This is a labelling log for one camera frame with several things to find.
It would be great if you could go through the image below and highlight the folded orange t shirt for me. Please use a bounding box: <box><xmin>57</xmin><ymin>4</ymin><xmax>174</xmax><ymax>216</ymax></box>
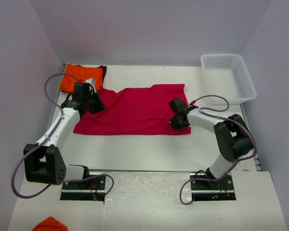
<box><xmin>59</xmin><ymin>64</ymin><xmax>107</xmax><ymax>93</ymax></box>

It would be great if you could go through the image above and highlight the orange cloth at bottom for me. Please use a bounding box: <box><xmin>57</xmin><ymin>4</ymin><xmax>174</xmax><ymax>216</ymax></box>
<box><xmin>32</xmin><ymin>217</ymin><xmax>68</xmax><ymax>231</ymax></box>

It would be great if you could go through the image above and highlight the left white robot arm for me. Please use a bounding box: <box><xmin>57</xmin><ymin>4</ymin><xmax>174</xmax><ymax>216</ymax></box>
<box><xmin>24</xmin><ymin>81</ymin><xmax>106</xmax><ymax>189</ymax></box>

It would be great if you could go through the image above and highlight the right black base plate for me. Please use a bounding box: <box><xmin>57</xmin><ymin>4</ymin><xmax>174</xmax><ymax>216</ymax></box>
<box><xmin>190</xmin><ymin>174</ymin><xmax>236</xmax><ymax>202</ymax></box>

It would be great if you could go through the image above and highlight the pink t shirt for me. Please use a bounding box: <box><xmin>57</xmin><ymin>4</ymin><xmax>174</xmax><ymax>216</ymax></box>
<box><xmin>73</xmin><ymin>84</ymin><xmax>191</xmax><ymax>136</ymax></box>

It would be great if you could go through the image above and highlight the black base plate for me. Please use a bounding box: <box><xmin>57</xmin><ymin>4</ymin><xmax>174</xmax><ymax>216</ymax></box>
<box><xmin>60</xmin><ymin>176</ymin><xmax>106</xmax><ymax>202</ymax></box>
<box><xmin>190</xmin><ymin>174</ymin><xmax>236</xmax><ymax>202</ymax></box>

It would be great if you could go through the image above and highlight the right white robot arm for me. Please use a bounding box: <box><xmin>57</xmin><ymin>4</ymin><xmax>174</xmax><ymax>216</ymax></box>
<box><xmin>169</xmin><ymin>98</ymin><xmax>255</xmax><ymax>189</ymax></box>

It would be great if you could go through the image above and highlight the white plastic basket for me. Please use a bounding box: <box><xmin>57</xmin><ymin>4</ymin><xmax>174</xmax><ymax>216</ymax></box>
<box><xmin>200</xmin><ymin>53</ymin><xmax>257</xmax><ymax>104</ymax></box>

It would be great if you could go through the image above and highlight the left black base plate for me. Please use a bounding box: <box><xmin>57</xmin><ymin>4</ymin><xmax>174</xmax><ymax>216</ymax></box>
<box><xmin>60</xmin><ymin>176</ymin><xmax>106</xmax><ymax>202</ymax></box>

